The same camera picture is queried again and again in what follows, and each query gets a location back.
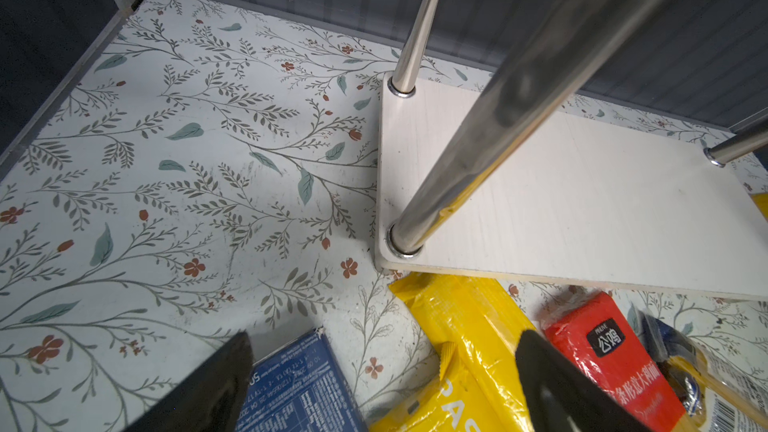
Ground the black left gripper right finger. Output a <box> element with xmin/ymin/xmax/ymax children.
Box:
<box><xmin>515</xmin><ymin>330</ymin><xmax>647</xmax><ymax>432</ymax></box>

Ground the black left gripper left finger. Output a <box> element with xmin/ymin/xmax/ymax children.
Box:
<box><xmin>127</xmin><ymin>332</ymin><xmax>254</xmax><ymax>431</ymax></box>

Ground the red spaghetti bag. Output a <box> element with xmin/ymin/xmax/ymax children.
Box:
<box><xmin>540</xmin><ymin>292</ymin><xmax>697</xmax><ymax>431</ymax></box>

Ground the dark blue clear spaghetti bag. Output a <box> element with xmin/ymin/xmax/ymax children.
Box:
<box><xmin>638</xmin><ymin>313</ymin><xmax>767</xmax><ymax>432</ymax></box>

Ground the blue pasta box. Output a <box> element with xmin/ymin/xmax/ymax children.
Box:
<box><xmin>235</xmin><ymin>327</ymin><xmax>367</xmax><ymax>432</ymax></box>

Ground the white two-tier shelf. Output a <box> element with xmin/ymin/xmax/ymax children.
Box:
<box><xmin>375</xmin><ymin>0</ymin><xmax>767</xmax><ymax>300</ymax></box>

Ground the yellow Pastatime bag front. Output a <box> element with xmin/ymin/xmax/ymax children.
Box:
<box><xmin>369</xmin><ymin>343</ymin><xmax>483</xmax><ymax>431</ymax></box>

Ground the yellow spaghetti bag with barcode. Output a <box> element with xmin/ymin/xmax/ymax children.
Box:
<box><xmin>390</xmin><ymin>273</ymin><xmax>535</xmax><ymax>431</ymax></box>

